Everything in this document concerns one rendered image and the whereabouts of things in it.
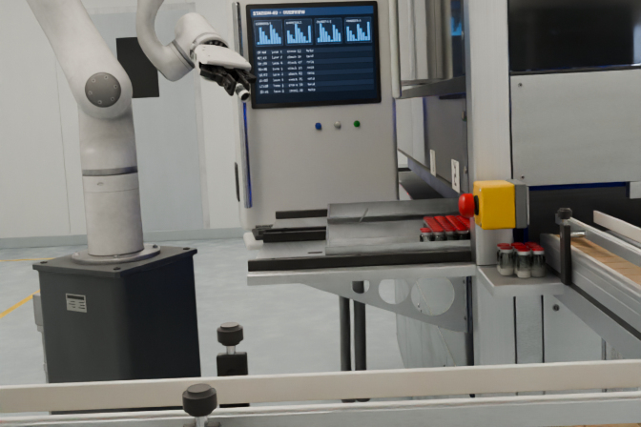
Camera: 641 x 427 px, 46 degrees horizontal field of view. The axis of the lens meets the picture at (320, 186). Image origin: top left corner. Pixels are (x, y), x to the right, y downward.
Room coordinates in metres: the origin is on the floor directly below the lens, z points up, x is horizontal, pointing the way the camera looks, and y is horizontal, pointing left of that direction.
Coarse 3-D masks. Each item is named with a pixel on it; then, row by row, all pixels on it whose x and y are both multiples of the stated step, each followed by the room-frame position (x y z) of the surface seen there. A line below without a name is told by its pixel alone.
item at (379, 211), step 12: (336, 204) 1.93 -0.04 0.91; (348, 204) 1.93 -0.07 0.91; (360, 204) 1.93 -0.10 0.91; (372, 204) 1.93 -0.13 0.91; (384, 204) 1.93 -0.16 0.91; (396, 204) 1.92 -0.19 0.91; (408, 204) 1.92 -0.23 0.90; (420, 204) 1.92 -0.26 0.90; (432, 204) 1.92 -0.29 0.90; (444, 204) 1.92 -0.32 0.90; (456, 204) 1.92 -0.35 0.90; (336, 216) 1.92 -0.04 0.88; (348, 216) 1.91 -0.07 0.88; (360, 216) 1.90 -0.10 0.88; (372, 216) 1.67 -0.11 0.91; (384, 216) 1.67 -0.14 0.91; (396, 216) 1.67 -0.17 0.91; (408, 216) 1.67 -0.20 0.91; (420, 216) 1.67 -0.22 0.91; (432, 216) 1.67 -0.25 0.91; (444, 216) 1.67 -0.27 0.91
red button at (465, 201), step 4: (460, 196) 1.21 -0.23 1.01; (464, 196) 1.20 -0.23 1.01; (468, 196) 1.20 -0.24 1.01; (472, 196) 1.19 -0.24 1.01; (460, 200) 1.20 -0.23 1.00; (464, 200) 1.19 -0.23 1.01; (468, 200) 1.19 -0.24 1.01; (472, 200) 1.19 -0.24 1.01; (460, 204) 1.20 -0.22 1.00; (464, 204) 1.19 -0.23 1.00; (468, 204) 1.19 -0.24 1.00; (472, 204) 1.19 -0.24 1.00; (460, 208) 1.20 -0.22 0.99; (464, 208) 1.19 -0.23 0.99; (468, 208) 1.19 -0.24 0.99; (472, 208) 1.19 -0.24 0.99; (460, 212) 1.20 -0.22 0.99; (464, 212) 1.19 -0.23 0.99; (468, 212) 1.19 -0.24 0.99; (472, 212) 1.19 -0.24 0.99; (464, 216) 1.20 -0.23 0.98; (468, 216) 1.20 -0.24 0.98; (472, 216) 1.20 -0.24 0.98
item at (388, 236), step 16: (336, 224) 1.59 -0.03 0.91; (352, 224) 1.59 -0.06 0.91; (368, 224) 1.59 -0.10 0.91; (384, 224) 1.59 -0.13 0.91; (400, 224) 1.58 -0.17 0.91; (416, 224) 1.58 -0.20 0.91; (336, 240) 1.57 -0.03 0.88; (352, 240) 1.56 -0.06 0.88; (368, 240) 1.55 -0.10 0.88; (384, 240) 1.54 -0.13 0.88; (400, 240) 1.53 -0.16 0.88; (416, 240) 1.52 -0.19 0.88; (464, 240) 1.33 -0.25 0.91
